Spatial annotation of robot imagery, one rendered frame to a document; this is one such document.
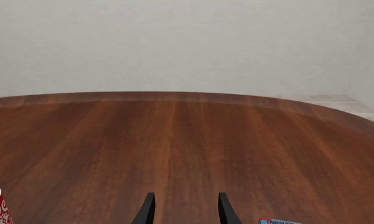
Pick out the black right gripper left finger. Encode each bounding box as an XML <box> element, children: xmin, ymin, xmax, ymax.
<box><xmin>131</xmin><ymin>192</ymin><xmax>156</xmax><ymax>224</ymax></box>

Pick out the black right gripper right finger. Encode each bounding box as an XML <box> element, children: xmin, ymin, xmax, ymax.
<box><xmin>218</xmin><ymin>192</ymin><xmax>243</xmax><ymax>224</ymax></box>

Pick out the blue chocolate box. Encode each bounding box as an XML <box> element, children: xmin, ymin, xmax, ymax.
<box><xmin>259</xmin><ymin>217</ymin><xmax>302</xmax><ymax>224</ymax></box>

